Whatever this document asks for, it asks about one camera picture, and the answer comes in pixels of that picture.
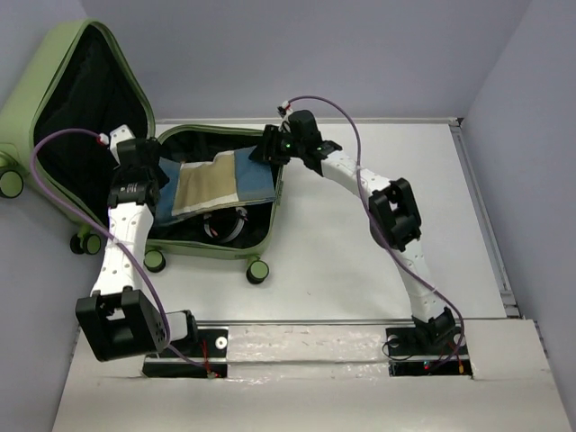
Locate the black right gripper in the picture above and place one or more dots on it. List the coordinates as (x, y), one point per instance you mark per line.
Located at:
(264, 150)

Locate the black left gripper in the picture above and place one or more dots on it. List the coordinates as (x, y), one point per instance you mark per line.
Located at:
(162, 175)

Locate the blue tan cloth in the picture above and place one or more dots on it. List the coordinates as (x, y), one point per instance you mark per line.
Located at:
(228, 180)

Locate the black white headphones with cable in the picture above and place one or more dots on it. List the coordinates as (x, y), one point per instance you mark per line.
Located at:
(224, 225)

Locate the green hard-shell suitcase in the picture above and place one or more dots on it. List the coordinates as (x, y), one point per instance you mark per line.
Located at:
(79, 82)

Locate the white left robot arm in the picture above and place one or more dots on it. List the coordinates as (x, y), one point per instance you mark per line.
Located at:
(123, 315)

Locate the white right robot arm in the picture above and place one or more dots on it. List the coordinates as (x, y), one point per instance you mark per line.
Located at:
(390, 206)

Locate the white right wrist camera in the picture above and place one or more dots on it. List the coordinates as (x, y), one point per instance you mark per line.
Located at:
(285, 110)

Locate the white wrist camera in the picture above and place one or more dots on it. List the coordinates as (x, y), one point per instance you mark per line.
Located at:
(285, 110)
(116, 137)

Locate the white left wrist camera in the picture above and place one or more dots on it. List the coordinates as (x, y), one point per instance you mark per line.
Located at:
(116, 137)

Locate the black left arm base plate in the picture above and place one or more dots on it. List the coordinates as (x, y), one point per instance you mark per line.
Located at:
(206, 357)

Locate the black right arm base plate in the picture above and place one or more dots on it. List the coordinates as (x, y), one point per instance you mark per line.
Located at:
(409, 358)

